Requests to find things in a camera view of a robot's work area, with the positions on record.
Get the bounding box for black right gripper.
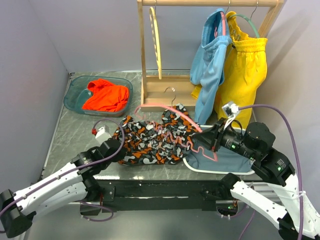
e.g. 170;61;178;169
190;115;257;159

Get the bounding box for camouflage patterned shorts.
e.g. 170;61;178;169
112;103;198;166

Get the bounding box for pink hanger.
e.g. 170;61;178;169
214;11;227;38
134;86;218;162

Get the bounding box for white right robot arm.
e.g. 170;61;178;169
193;118;320;240

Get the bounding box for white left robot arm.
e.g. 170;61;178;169
0;138;126;238

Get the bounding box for light blue shorts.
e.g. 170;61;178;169
190;8;232;125

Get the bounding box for yellow shorts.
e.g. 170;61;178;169
192;11;268;118

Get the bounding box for orange shorts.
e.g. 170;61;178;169
82;78;130;112

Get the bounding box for pink hanger under blue shorts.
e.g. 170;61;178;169
214;11;227;38

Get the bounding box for green hanger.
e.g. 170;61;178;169
227;13;260;38

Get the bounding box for yellow hanger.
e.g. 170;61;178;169
149;7;162;80

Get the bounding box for grey-blue cloth in basket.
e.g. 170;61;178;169
185;126;253;173

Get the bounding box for white laundry basket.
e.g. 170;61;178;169
181;124;256;175

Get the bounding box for wooden clothes rack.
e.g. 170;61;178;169
137;0;284;112

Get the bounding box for teal plastic bin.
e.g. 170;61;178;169
63;75;133;118

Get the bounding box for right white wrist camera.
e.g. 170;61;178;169
221;101;240;127

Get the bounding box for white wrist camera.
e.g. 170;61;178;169
91;126;112;145
221;101;240;127

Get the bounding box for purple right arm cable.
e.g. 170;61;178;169
237;104;305;240

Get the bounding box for aluminium extrusion rail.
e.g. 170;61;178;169
246;181;281;203

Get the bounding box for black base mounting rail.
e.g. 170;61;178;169
97;179;235;212

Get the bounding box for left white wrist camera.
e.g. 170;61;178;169
91;126;112;145

